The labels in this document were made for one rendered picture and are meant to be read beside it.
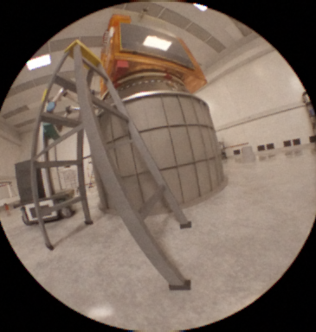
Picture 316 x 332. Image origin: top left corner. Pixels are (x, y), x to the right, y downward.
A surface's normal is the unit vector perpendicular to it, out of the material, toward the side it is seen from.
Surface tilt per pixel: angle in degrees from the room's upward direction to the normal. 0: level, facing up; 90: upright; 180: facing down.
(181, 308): 0
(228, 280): 0
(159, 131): 90
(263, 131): 90
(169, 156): 90
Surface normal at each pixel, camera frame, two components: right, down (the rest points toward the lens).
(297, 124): -0.86, 0.18
